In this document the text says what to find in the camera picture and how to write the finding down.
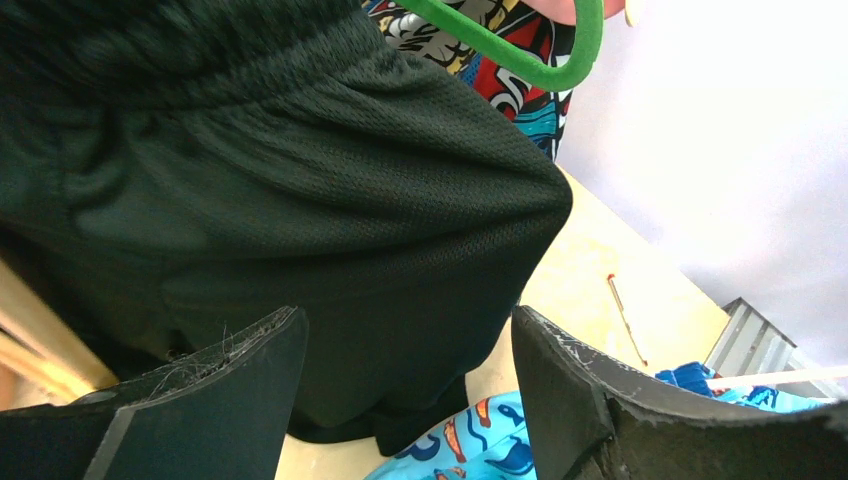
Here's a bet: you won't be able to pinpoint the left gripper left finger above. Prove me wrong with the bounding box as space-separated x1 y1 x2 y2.
1 307 308 479

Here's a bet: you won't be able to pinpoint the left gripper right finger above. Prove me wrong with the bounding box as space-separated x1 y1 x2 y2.
511 306 847 479

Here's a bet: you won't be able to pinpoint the blue shark print shorts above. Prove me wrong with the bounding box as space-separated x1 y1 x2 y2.
367 362 836 479

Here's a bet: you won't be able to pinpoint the pink wire hanger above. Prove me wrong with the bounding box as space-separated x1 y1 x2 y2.
705 365 847 390

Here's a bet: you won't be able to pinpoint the black shorts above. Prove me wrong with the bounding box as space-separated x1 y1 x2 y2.
1 1 572 456

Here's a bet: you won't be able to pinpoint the colourful comic print shorts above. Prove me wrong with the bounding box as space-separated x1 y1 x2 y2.
362 0 575 160

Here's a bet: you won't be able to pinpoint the green hanger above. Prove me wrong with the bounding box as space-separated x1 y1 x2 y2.
394 0 607 94

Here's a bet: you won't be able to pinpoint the pink plastic hanger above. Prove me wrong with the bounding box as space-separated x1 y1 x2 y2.
524 0 628 26

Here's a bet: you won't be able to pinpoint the cream wooden hanger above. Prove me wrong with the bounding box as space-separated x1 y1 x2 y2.
623 0 647 28

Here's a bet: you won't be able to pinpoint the wooden clothes rack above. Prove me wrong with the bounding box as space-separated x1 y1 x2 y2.
1 263 119 405

